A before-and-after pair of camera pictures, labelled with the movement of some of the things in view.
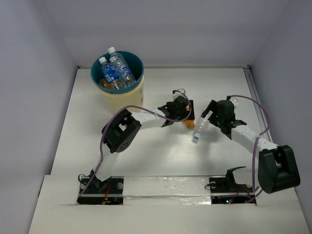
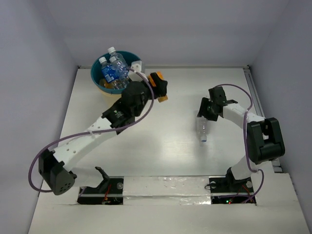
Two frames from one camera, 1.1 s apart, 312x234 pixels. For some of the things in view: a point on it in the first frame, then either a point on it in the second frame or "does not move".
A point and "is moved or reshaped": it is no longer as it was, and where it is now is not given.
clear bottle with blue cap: [200, 126] is moved or reshaped
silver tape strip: [166, 190] does not move
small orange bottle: [190, 123] to [161, 99]
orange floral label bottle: [103, 83] does not move
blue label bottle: [109, 72] does not move
